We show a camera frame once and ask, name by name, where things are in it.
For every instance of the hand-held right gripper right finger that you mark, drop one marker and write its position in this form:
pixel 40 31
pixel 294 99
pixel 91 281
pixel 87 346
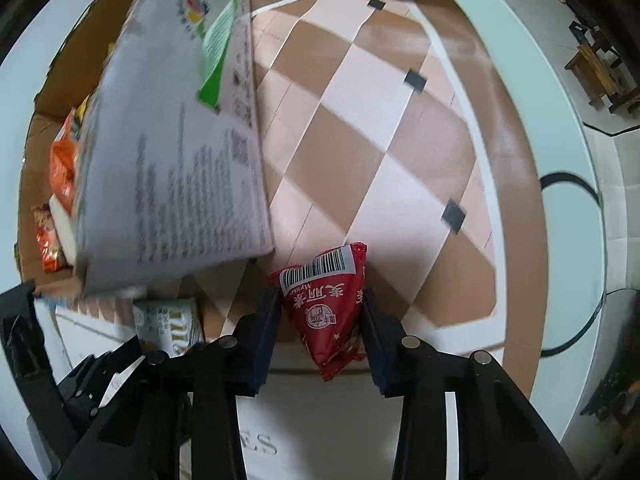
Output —
pixel 377 350

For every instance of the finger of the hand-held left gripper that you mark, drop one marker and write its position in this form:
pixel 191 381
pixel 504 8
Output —
pixel 37 360

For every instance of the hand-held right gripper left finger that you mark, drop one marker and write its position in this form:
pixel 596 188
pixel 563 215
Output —
pixel 262 345

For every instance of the red triangular snack packet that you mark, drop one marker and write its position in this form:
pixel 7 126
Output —
pixel 325 310

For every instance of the brown cardboard box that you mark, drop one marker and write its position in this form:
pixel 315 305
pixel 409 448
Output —
pixel 35 160

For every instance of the white lettered box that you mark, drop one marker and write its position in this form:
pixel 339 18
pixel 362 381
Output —
pixel 310 430

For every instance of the white green snack packet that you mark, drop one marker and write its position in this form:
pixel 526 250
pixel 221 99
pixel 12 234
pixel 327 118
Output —
pixel 167 322

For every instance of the orange red patterned packet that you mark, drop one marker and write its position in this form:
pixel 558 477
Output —
pixel 47 240

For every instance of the pink brown checked mat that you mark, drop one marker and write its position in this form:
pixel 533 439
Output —
pixel 375 160

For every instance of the orange snack packet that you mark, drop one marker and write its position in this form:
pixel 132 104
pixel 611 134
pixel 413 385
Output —
pixel 62 170

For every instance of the wooden stool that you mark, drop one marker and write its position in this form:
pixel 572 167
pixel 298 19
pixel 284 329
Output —
pixel 597 67

